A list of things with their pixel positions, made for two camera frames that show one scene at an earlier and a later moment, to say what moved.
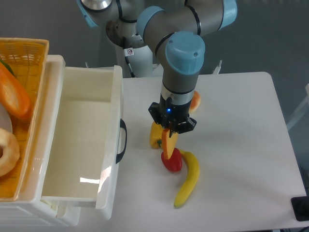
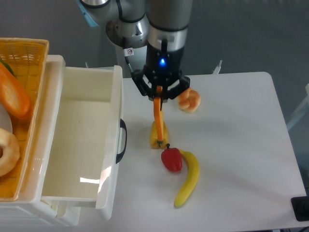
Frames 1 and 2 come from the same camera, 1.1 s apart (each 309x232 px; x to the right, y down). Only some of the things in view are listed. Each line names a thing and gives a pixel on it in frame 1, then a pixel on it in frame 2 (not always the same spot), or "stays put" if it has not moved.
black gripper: x=174 y=114 -> x=162 y=67
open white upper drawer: x=84 y=136 stays put
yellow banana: x=192 y=181 stays put
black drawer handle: x=122 y=125 stays put
